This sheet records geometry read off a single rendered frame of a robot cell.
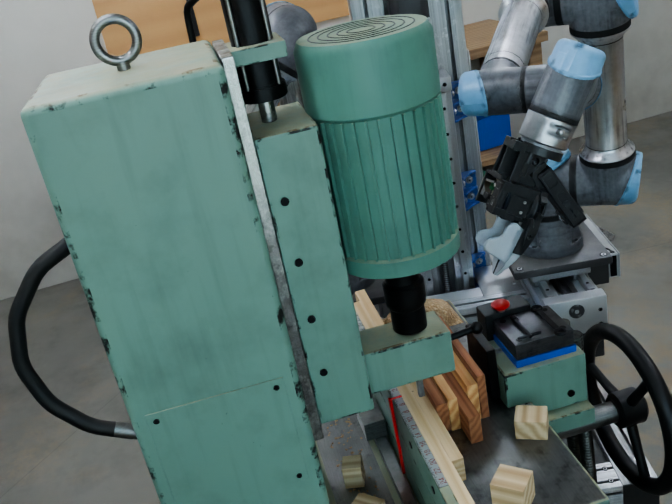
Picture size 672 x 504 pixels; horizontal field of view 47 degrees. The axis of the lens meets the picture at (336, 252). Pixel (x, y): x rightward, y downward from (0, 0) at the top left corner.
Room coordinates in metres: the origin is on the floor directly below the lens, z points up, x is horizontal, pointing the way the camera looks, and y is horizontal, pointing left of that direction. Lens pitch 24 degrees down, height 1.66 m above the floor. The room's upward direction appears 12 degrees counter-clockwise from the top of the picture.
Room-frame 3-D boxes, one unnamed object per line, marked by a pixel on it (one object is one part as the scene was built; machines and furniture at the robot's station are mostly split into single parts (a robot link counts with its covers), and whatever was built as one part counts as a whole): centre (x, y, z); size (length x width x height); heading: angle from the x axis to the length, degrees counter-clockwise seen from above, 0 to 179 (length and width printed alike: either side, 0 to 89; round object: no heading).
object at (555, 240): (1.66, -0.50, 0.87); 0.15 x 0.15 x 0.10
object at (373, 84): (0.99, -0.09, 1.35); 0.18 x 0.18 x 0.31
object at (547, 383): (1.06, -0.27, 0.91); 0.15 x 0.14 x 0.09; 8
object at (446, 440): (1.11, -0.07, 0.92); 0.55 x 0.02 x 0.04; 8
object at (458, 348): (1.06, -0.16, 0.94); 0.20 x 0.01 x 0.08; 8
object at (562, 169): (1.65, -0.51, 0.98); 0.13 x 0.12 x 0.14; 64
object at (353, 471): (1.00, 0.04, 0.82); 0.03 x 0.03 x 0.04; 81
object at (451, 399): (1.07, -0.11, 0.93); 0.24 x 0.01 x 0.06; 8
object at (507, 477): (0.78, -0.17, 0.92); 0.05 x 0.04 x 0.04; 55
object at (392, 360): (0.99, -0.07, 1.03); 0.14 x 0.07 x 0.09; 98
